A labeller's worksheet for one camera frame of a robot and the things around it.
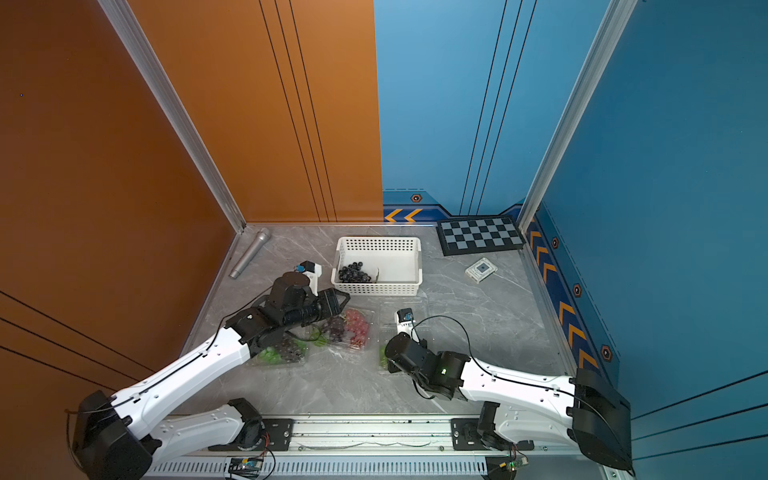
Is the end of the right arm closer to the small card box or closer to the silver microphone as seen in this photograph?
the small card box

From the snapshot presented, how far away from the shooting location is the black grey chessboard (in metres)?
1.11

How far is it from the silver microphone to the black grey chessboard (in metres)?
0.68

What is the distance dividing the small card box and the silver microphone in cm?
78

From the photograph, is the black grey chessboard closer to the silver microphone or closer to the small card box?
the small card box

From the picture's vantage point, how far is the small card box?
3.42ft

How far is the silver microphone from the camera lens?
3.51 ft

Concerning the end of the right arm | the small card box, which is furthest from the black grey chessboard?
the end of the right arm
